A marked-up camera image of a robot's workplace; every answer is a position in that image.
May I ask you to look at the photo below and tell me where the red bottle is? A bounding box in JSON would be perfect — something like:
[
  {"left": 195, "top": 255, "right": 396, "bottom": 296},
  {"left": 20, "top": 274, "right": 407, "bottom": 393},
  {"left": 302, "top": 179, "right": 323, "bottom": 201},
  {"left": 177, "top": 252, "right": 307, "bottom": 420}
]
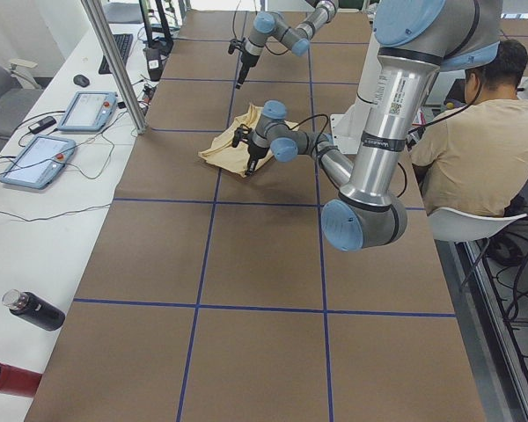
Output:
[{"left": 0, "top": 362, "right": 42, "bottom": 397}]

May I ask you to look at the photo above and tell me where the teach pendant tablet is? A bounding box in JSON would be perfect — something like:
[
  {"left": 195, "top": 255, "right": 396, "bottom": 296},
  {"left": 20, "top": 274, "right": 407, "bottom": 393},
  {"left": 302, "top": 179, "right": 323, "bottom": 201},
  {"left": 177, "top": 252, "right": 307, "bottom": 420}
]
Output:
[
  {"left": 57, "top": 91, "right": 117, "bottom": 133},
  {"left": 0, "top": 135, "right": 77, "bottom": 190}
]

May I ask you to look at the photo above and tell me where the aluminium frame post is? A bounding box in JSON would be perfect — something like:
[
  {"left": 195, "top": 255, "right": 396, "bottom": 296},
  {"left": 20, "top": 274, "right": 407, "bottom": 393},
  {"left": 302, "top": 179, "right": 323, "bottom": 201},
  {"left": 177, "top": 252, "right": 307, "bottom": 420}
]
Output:
[{"left": 81, "top": 0, "right": 147, "bottom": 135}]

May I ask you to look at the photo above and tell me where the black water bottle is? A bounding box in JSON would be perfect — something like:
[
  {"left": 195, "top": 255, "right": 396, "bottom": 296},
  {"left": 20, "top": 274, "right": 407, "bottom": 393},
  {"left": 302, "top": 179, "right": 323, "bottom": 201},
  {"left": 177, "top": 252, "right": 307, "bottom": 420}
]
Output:
[{"left": 2, "top": 289, "right": 65, "bottom": 331}]

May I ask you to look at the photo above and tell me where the cream long sleeve shirt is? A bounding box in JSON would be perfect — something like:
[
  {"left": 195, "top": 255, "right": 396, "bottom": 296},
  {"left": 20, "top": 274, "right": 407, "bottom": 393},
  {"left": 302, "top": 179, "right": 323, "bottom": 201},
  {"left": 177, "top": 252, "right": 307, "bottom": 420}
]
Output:
[{"left": 198, "top": 100, "right": 297, "bottom": 178}]

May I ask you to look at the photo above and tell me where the near teach pendant tablet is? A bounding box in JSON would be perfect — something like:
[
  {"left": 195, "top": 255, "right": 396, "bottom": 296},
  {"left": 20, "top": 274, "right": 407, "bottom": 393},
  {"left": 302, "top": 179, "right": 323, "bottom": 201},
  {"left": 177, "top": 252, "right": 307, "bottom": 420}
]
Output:
[{"left": 0, "top": 135, "right": 77, "bottom": 190}]

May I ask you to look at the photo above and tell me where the black keyboard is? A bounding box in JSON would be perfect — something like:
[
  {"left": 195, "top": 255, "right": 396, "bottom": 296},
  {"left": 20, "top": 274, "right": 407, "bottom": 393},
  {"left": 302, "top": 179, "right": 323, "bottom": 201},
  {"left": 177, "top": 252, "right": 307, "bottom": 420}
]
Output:
[{"left": 98, "top": 33, "right": 134, "bottom": 75}]

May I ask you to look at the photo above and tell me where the person in beige shirt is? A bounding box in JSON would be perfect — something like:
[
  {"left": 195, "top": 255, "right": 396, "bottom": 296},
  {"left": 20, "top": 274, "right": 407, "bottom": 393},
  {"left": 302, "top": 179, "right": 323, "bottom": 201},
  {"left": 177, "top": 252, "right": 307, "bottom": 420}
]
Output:
[{"left": 410, "top": 40, "right": 528, "bottom": 217}]

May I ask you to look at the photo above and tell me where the black computer mouse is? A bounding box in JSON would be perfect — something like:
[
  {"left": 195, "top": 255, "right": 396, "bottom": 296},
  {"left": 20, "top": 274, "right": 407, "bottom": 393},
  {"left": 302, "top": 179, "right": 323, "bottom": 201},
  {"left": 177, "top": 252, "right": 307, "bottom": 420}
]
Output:
[{"left": 73, "top": 74, "right": 90, "bottom": 88}]

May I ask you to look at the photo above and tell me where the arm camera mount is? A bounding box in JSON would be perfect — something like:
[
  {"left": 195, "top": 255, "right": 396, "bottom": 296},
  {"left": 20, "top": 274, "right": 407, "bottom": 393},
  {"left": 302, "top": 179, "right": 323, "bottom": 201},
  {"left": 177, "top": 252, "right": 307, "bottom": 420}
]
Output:
[{"left": 228, "top": 38, "right": 246, "bottom": 55}]

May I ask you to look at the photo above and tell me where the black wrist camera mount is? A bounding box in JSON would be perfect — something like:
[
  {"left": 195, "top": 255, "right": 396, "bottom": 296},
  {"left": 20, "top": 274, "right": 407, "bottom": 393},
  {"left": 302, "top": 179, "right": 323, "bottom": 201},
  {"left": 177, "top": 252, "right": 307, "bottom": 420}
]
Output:
[{"left": 231, "top": 124, "right": 253, "bottom": 148}]

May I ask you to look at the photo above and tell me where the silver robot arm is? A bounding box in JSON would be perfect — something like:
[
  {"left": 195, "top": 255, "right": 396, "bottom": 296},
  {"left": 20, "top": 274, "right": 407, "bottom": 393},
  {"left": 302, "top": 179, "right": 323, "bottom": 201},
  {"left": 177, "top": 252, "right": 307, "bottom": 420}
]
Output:
[
  {"left": 234, "top": 1, "right": 502, "bottom": 251},
  {"left": 228, "top": 0, "right": 339, "bottom": 89}
]

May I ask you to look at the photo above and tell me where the black power adapter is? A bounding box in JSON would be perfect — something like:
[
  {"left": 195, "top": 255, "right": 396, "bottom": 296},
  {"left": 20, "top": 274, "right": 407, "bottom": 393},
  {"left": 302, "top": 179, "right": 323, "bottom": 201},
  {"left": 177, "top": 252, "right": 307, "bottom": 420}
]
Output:
[{"left": 28, "top": 116, "right": 56, "bottom": 135}]

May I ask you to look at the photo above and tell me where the white plastic chair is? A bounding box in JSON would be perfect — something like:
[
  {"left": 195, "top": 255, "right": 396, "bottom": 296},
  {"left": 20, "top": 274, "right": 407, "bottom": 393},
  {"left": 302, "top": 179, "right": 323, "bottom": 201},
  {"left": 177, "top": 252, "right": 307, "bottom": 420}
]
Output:
[{"left": 426, "top": 207, "right": 528, "bottom": 291}]

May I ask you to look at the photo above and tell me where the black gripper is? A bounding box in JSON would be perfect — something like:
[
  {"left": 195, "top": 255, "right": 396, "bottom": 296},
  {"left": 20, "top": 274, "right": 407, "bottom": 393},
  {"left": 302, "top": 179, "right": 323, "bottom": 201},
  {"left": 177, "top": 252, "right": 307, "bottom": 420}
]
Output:
[
  {"left": 235, "top": 51, "right": 258, "bottom": 89},
  {"left": 245, "top": 142, "right": 268, "bottom": 176}
]

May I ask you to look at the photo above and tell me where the far teach pendant tablet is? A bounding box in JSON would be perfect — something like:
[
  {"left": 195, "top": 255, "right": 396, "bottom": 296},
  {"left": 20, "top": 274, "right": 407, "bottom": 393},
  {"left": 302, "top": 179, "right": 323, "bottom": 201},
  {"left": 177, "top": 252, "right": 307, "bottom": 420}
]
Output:
[{"left": 57, "top": 91, "right": 117, "bottom": 133}]

